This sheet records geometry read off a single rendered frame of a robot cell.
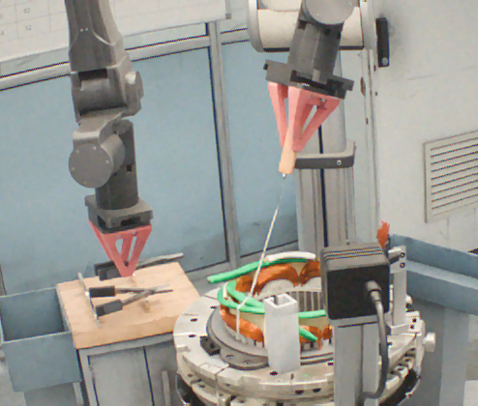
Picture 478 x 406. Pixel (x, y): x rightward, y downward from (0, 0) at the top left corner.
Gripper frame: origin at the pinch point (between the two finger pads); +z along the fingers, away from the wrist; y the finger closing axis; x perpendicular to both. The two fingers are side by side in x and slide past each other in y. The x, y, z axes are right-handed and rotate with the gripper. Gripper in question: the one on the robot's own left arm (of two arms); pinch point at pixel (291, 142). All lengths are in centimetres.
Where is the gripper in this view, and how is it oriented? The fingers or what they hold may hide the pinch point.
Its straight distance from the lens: 112.5
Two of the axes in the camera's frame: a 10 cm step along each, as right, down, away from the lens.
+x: 7.8, 1.0, 6.1
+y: 5.8, 2.5, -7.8
